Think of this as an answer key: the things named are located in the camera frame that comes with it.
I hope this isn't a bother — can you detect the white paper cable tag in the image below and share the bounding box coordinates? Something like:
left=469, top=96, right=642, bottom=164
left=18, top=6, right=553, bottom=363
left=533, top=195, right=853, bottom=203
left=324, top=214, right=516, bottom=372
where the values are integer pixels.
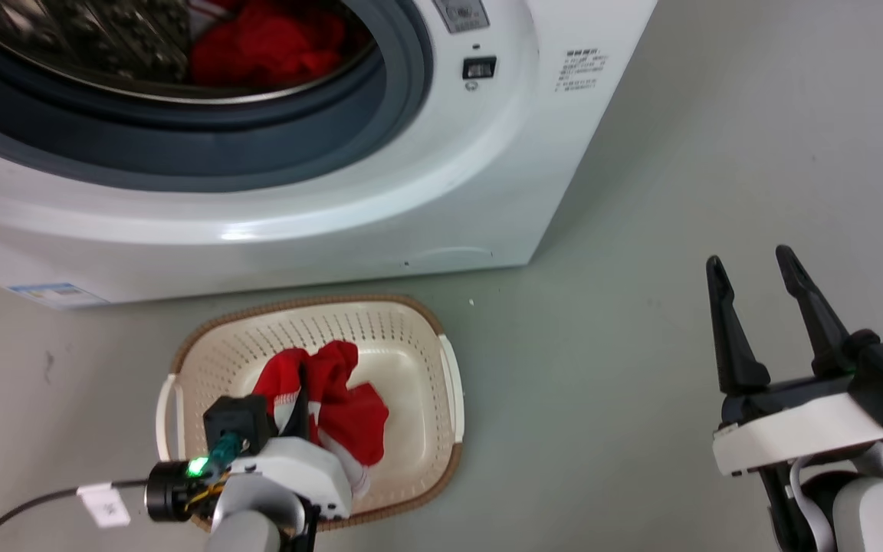
left=76, top=482, right=133, bottom=529

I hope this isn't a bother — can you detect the blue energy label sticker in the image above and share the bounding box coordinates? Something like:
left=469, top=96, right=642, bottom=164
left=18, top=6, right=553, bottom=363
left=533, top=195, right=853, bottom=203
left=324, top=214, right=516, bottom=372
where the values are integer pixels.
left=7, top=282, right=111, bottom=309

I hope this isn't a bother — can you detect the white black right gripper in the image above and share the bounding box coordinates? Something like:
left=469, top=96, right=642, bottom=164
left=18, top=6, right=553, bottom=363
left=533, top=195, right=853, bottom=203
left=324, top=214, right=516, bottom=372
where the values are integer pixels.
left=705, top=245, right=883, bottom=478

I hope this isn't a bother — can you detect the thin black cable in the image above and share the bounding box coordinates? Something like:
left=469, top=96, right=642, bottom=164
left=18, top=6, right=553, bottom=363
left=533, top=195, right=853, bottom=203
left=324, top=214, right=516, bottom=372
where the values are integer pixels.
left=0, top=478, right=153, bottom=552

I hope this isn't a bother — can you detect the beige perforated laundry basket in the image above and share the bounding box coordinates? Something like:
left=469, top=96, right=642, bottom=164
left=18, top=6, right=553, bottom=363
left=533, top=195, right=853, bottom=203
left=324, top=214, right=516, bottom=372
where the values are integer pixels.
left=156, top=294, right=464, bottom=533

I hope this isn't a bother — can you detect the red garment with white trim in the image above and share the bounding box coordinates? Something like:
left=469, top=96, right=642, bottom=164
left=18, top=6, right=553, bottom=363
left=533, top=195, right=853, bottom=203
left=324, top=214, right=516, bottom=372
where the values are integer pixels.
left=253, top=340, right=390, bottom=499

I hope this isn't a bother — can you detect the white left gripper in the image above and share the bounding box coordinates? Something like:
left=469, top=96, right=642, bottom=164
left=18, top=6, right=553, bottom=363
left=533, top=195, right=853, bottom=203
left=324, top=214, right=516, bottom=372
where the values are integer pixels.
left=228, top=362, right=354, bottom=524

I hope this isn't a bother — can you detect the stainless steel washer drum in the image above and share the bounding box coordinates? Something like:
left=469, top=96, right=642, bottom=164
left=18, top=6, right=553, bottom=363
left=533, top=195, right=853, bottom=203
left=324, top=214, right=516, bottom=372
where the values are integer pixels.
left=0, top=0, right=378, bottom=104

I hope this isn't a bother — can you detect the white front-loading washing machine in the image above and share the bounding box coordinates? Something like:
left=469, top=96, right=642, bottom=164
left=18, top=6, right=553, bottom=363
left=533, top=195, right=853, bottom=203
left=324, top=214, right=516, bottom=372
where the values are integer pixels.
left=0, top=0, right=658, bottom=310

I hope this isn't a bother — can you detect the grey rubber door gasket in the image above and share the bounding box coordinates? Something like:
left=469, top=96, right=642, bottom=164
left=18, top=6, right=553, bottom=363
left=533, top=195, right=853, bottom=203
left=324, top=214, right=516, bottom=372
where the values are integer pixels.
left=0, top=0, right=435, bottom=193

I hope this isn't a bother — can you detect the red garment in drum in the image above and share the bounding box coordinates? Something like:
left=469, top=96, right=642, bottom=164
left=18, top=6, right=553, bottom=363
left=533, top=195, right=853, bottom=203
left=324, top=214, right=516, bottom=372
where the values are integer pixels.
left=189, top=0, right=347, bottom=89

